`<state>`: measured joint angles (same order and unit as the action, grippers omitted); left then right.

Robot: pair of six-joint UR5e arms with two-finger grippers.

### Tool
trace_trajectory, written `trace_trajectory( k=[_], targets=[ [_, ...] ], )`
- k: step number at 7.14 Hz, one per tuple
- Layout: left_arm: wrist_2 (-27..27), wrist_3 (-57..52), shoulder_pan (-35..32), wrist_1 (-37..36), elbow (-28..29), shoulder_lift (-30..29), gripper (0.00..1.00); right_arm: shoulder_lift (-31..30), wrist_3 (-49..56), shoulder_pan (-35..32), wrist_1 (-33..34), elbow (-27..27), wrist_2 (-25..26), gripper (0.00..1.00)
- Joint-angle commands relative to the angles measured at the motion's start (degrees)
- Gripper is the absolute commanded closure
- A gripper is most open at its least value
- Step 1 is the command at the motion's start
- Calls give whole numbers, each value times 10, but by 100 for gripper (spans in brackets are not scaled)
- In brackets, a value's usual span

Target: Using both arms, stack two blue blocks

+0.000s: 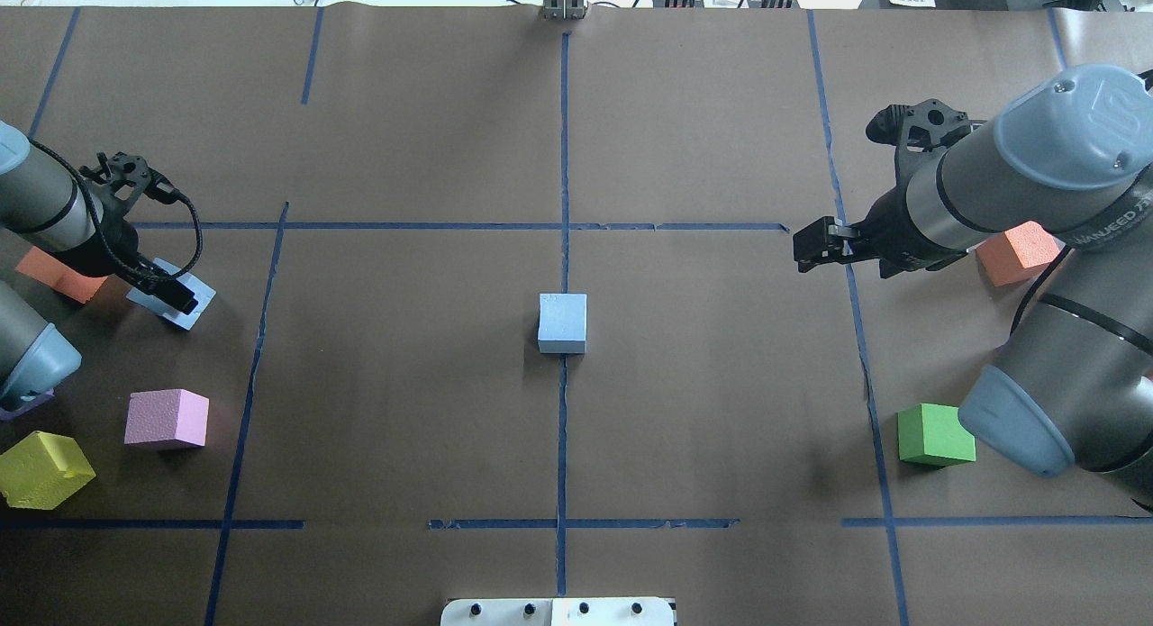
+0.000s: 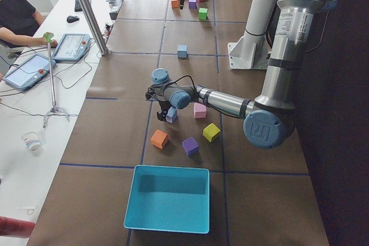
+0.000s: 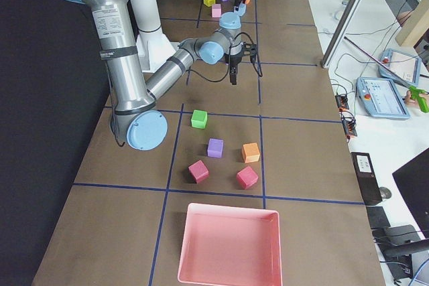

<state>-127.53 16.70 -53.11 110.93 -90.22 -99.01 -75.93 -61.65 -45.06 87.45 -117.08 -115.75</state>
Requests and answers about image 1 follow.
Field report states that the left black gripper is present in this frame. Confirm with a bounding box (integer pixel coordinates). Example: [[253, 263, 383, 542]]
[[95, 221, 196, 314]]

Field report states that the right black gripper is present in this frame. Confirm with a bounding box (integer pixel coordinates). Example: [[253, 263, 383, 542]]
[[792, 188, 942, 278]]

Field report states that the light blue foam block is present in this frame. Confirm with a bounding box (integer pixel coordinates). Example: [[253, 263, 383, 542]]
[[126, 272, 217, 331], [537, 293, 587, 355]]

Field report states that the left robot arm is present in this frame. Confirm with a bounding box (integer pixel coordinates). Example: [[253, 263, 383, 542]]
[[1, 125, 214, 421]]

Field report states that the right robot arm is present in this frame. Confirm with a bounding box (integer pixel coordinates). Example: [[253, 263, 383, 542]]
[[792, 63, 1152, 511]]

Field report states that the orange foam block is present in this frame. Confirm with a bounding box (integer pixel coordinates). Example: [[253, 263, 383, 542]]
[[15, 247, 108, 304], [975, 223, 1062, 288]]

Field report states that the pink foam block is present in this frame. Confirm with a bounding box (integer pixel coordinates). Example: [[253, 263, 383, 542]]
[[123, 389, 210, 450]]

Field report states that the far orange foam block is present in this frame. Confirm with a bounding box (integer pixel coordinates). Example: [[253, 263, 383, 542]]
[[975, 223, 1062, 288]]

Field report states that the purple foam block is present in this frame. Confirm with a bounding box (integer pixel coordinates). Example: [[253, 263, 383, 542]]
[[1, 389, 55, 423]]

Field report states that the green foam block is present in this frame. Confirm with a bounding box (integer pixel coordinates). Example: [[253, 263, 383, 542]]
[[896, 403, 977, 467]]

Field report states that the yellow foam block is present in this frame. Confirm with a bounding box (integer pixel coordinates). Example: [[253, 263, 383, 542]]
[[1, 431, 97, 511]]

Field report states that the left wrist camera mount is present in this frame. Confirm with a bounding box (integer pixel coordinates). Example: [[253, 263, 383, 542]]
[[80, 151, 191, 216]]

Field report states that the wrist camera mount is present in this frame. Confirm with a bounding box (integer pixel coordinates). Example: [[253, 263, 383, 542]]
[[80, 151, 191, 216], [865, 99, 985, 190]]

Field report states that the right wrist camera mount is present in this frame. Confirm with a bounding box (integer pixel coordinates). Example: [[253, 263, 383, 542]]
[[865, 99, 985, 190]]

